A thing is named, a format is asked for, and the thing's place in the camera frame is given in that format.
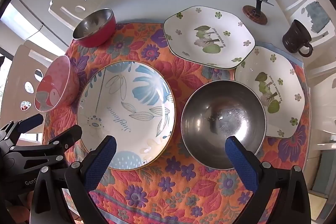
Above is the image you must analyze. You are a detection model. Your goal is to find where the white refrigerator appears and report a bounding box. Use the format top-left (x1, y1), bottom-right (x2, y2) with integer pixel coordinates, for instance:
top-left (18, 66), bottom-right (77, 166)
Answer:
top-left (0, 0), bottom-right (75, 56)

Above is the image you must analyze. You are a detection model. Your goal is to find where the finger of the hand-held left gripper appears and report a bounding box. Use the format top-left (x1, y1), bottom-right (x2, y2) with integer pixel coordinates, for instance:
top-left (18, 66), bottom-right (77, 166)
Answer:
top-left (46, 125), bottom-right (83, 159)
top-left (0, 113), bottom-right (44, 144)

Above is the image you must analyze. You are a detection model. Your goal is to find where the orange floral table mat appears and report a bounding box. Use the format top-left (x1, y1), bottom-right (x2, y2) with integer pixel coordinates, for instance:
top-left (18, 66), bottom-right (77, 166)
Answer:
top-left (42, 22), bottom-right (310, 224)

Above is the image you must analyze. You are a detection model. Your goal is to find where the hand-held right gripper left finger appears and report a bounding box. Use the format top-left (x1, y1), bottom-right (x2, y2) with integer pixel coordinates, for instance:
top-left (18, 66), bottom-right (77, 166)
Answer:
top-left (30, 135), bottom-right (117, 224)

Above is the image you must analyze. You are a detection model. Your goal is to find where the blue leaf round plate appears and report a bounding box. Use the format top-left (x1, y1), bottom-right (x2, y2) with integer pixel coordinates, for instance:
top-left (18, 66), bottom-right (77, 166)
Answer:
top-left (77, 61), bottom-right (176, 170)

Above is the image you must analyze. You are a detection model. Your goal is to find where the wooden base phone stand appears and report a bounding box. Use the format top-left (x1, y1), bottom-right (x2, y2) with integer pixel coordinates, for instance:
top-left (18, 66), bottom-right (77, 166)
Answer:
top-left (242, 0), bottom-right (275, 25)

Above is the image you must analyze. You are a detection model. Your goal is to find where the hexagonal green flower plate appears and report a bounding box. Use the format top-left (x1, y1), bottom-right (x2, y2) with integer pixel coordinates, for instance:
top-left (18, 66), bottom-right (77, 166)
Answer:
top-left (163, 6), bottom-right (256, 69)
top-left (234, 46), bottom-right (306, 139)

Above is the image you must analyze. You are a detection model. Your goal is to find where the pink ceramic bowl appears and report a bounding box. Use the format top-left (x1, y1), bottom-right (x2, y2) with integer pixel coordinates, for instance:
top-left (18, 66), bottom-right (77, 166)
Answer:
top-left (34, 55), bottom-right (80, 112)

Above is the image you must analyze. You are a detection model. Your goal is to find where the dark brown mug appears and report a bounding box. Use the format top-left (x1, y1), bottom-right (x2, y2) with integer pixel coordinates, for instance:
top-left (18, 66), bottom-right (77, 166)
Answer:
top-left (282, 19), bottom-right (314, 58)

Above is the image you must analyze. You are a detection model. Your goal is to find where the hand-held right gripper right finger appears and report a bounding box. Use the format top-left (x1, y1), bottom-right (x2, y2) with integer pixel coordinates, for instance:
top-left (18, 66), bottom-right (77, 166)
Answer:
top-left (224, 135), bottom-right (311, 224)

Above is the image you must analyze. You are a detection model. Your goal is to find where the grey cloth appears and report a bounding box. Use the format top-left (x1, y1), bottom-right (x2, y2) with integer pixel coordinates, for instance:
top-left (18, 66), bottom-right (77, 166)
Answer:
top-left (304, 1), bottom-right (331, 33)

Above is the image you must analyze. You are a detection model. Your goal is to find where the red steel bowl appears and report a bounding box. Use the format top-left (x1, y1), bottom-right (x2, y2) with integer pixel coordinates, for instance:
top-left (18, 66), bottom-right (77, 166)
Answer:
top-left (72, 8), bottom-right (117, 47)

